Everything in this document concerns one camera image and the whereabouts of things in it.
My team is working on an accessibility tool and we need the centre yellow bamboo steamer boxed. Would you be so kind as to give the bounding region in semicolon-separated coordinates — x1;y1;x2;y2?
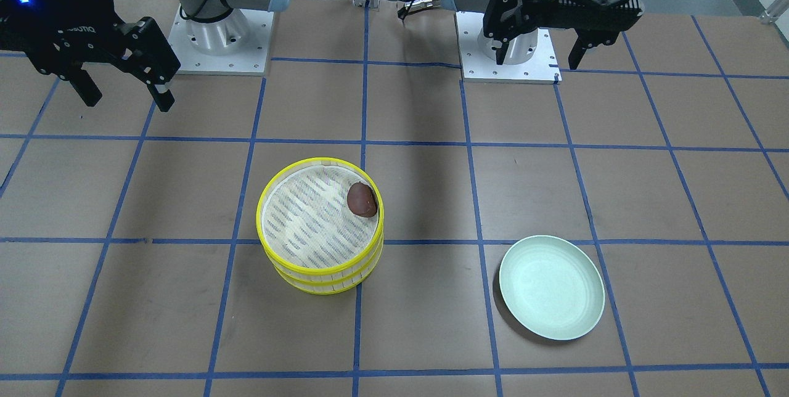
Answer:
274;248;383;295

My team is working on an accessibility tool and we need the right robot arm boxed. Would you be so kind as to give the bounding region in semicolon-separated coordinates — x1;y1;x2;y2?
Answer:
2;0;290;112

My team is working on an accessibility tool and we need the brown bun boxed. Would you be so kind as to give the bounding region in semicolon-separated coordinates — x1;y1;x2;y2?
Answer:
346;182;378;218

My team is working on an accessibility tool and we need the side yellow bamboo steamer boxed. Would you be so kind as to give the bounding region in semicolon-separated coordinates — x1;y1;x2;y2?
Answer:
256;157;384;281

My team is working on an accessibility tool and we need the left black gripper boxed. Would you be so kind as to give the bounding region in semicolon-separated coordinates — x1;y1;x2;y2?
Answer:
482;0;643;70

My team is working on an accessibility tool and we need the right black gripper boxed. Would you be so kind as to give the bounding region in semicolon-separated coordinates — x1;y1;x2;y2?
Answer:
2;0;180;113

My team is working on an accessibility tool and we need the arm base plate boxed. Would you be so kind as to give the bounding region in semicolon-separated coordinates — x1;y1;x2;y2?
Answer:
456;12;563;84
168;9;276;76

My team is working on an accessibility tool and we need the mint green plate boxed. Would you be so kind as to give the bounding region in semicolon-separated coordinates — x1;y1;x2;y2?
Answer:
499;235;606;342

